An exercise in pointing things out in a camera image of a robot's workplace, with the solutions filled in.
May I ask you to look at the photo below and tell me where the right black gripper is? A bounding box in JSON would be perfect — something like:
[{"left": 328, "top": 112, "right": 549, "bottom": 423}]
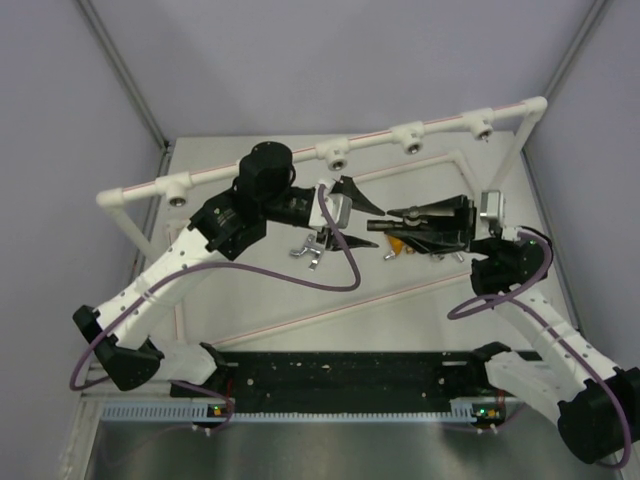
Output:
[{"left": 386, "top": 197, "right": 501, "bottom": 259}]

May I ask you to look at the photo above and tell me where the dark grey faucet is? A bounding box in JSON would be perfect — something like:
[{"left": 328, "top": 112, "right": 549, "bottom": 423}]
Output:
[{"left": 366, "top": 205, "right": 434, "bottom": 231}]

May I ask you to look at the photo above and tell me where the white PVC pipe frame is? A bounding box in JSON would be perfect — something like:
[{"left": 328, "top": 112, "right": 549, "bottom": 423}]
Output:
[{"left": 95, "top": 95, "right": 550, "bottom": 346}]

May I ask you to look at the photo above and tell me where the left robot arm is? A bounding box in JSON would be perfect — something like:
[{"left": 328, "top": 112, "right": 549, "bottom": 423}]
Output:
[{"left": 73, "top": 141, "right": 384, "bottom": 397}]

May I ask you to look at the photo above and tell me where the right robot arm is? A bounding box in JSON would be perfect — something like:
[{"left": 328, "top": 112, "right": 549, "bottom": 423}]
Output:
[{"left": 367, "top": 190, "right": 639, "bottom": 470}]

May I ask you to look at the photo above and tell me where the white work board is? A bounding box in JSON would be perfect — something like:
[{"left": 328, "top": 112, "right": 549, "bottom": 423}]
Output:
[{"left": 151, "top": 131, "right": 528, "bottom": 351}]

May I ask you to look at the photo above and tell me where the chrome silver faucet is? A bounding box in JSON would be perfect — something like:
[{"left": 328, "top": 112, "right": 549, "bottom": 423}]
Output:
[{"left": 289, "top": 234, "right": 325, "bottom": 271}]

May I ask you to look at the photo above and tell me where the orange gold faucet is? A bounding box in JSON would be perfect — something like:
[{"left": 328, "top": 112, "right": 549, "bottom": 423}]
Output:
[{"left": 384, "top": 236, "right": 406, "bottom": 261}]

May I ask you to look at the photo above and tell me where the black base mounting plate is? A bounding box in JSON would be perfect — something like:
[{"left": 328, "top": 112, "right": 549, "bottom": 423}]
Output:
[{"left": 169, "top": 349, "right": 501, "bottom": 414}]

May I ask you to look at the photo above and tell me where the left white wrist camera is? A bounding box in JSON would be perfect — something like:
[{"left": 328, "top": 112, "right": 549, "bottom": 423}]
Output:
[{"left": 307, "top": 179, "right": 352, "bottom": 230}]

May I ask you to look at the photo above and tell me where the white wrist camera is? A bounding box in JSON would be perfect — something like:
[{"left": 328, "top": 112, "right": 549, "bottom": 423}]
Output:
[
  {"left": 307, "top": 179, "right": 352, "bottom": 230},
  {"left": 479, "top": 190, "right": 506, "bottom": 223}
]

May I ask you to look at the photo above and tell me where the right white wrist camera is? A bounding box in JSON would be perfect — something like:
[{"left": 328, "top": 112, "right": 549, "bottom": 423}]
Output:
[{"left": 479, "top": 190, "right": 506, "bottom": 223}]

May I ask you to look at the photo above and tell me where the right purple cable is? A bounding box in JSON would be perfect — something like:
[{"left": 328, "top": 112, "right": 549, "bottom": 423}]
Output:
[{"left": 446, "top": 227, "right": 634, "bottom": 469}]

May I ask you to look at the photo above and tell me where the grey slotted cable duct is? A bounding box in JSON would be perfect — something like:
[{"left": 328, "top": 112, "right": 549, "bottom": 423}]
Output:
[{"left": 100, "top": 399, "right": 480, "bottom": 424}]

